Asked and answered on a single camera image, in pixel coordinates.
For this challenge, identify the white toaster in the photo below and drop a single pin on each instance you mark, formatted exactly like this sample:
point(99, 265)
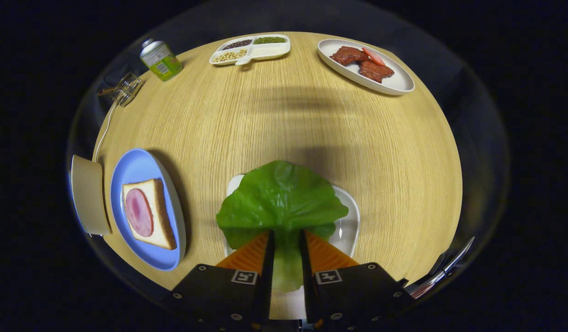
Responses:
point(87, 193)

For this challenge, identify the silver metal utensil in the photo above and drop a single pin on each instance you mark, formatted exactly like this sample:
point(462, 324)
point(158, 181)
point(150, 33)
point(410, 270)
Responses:
point(443, 273)

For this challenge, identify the pile of dark beans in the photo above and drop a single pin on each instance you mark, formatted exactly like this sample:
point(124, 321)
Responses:
point(237, 44)

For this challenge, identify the white square plate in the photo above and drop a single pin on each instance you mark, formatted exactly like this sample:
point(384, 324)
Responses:
point(346, 226)

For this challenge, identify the green drink bottle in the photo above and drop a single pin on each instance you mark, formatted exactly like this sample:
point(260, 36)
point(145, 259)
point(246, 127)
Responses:
point(161, 62)

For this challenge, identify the white divided dish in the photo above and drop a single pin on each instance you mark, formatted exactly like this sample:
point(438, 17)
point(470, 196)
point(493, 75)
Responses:
point(270, 50)

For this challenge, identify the blue plate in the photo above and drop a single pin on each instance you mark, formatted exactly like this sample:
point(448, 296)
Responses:
point(140, 166)

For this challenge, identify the pile of green beans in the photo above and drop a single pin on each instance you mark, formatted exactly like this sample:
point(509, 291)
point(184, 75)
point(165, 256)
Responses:
point(270, 40)

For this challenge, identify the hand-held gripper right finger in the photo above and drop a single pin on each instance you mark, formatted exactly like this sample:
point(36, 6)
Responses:
point(307, 286)

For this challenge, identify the round pink ham slice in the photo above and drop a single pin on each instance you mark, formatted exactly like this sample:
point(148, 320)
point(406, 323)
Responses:
point(138, 212)

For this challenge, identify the green lettuce leaf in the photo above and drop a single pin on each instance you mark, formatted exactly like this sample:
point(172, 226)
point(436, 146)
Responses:
point(279, 198)

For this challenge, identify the brown meat piece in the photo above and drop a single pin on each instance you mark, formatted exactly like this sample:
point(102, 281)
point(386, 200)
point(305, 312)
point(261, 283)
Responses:
point(376, 72)
point(346, 55)

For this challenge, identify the pile of yellow soybeans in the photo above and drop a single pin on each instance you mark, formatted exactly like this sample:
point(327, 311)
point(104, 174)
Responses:
point(230, 55)

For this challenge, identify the red sausage slice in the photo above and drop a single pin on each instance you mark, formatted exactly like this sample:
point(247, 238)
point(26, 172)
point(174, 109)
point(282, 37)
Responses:
point(373, 56)

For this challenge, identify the white bread slice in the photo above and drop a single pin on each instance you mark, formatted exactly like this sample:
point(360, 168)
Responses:
point(161, 226)

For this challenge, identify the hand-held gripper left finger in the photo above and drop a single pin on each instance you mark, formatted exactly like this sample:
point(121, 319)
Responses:
point(265, 286)

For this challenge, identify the white oval meat plate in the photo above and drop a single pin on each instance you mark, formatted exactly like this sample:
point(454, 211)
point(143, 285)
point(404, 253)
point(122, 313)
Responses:
point(399, 83)

